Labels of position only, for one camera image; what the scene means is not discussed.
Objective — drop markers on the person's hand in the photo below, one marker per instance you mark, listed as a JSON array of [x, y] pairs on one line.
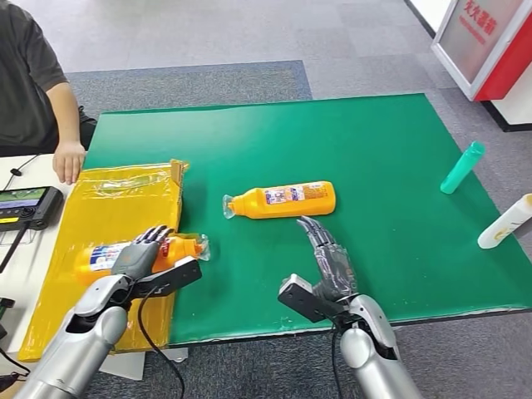
[[69, 161]]

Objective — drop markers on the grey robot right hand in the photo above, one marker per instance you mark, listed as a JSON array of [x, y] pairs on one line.
[[334, 270]]

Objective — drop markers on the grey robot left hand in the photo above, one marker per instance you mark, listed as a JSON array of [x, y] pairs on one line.
[[135, 259]]

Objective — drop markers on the orange plastic bottle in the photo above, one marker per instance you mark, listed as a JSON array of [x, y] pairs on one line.
[[253, 202], [95, 259]]

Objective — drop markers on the person's forearm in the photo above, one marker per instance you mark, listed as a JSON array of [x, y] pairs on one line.
[[64, 115]]

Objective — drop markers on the teal plastic bottle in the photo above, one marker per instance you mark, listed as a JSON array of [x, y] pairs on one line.
[[462, 168]]

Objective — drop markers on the white plastic bottle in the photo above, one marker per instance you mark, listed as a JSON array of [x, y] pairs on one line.
[[503, 222]]

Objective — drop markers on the yellow film wrapped board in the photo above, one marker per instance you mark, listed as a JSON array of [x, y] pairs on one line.
[[104, 209]]

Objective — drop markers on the black handheld screen controller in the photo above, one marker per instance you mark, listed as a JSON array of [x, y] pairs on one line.
[[31, 206]]

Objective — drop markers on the person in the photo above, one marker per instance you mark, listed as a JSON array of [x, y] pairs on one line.
[[25, 71]]

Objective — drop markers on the white table foot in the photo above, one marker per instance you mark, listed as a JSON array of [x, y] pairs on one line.
[[176, 355]]

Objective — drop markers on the green table mat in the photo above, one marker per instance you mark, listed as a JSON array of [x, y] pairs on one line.
[[373, 165]]

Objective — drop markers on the black device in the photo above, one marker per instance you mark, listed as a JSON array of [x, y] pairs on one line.
[[4, 303]]

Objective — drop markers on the red white display cabinet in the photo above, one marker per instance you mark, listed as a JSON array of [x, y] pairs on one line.
[[478, 38]]

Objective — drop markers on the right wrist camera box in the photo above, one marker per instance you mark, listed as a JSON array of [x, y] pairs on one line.
[[301, 300]]

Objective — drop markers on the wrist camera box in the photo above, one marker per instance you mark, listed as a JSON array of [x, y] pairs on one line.
[[174, 275], [301, 300]]

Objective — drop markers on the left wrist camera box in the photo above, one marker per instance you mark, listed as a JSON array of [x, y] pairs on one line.
[[174, 275]]

